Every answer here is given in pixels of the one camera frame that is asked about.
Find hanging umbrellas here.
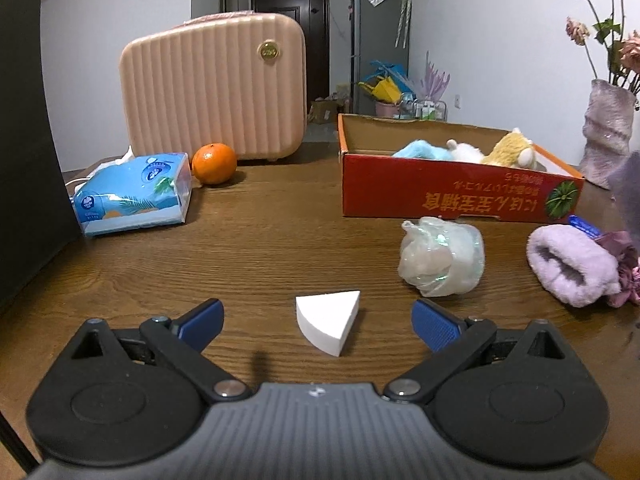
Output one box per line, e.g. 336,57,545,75
395,0,412,49

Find metal trolley with bottles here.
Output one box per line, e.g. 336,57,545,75
399,99,448,122

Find orange cardboard box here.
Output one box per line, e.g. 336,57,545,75
337,114,585,223

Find white plush toy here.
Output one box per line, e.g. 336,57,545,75
447,139,485,164

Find blue tissue pack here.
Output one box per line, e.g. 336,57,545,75
73,153,192,236

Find dried pink roses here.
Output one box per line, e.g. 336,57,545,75
565,0,639,99

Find dark entrance door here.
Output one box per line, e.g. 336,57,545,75
250,0,330,108

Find blue snack wrapper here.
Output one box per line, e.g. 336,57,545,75
567,214,602,240

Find pink ribbed suitcase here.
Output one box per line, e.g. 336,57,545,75
119,11,307,160

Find orange fruit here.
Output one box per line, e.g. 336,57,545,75
191,143,238,185

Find purple coral decoration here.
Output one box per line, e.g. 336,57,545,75
420,52,451,102

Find white foam wedge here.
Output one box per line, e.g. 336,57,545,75
295,290,360,356

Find light blue plush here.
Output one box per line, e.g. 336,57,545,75
393,140,454,162

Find purple satin scrunchie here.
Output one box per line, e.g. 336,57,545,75
596,231,639,308

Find yellow and blue bags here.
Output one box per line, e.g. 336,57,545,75
358,60,416,105

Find purple textured vase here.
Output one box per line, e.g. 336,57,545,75
578,79,639,190

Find black chair back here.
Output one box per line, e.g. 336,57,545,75
0,0,80,309

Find grey refrigerator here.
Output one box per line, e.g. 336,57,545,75
349,0,409,116

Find clear plastic bag bundle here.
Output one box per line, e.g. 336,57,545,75
397,217,485,298

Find cardboard box on floor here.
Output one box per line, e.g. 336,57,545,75
307,99,348,125

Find yellow plush toy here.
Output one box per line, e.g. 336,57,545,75
482,128,536,169

